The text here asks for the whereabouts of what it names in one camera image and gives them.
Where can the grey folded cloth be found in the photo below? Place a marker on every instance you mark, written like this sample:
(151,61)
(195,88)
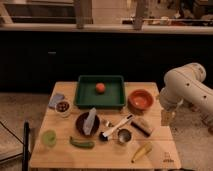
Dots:
(89,121)

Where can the black chair back post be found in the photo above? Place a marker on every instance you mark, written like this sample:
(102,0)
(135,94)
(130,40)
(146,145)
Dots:
(26,153)

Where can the red bowl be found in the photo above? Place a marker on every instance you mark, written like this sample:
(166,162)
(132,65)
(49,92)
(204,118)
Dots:
(140,99)

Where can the dark brown plate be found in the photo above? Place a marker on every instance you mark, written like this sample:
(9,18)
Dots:
(80,121)

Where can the wooden brush black edge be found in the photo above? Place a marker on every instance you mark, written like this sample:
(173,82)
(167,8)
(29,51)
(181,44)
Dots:
(143,126)

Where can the light green cup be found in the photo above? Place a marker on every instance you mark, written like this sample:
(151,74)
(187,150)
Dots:
(48,138)

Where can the blue grey sponge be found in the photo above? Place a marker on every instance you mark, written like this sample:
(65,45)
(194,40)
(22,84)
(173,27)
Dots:
(55,99)

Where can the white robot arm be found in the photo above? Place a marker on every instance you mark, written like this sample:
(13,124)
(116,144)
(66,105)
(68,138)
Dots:
(185,84)

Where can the yellow banana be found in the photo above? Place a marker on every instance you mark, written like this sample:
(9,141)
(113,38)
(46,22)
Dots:
(143,150)

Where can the green pepper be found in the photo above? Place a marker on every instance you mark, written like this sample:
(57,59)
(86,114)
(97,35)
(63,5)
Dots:
(81,144)

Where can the small metal cup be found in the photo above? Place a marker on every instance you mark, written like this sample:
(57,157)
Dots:
(124,136)

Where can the white bowl with brown contents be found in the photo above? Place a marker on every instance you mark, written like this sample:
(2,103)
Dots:
(63,108)

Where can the green plastic tray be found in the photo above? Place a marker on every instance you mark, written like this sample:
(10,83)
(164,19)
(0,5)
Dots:
(113,98)

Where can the orange tomato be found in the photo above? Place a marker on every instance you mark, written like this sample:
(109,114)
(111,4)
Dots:
(100,88)

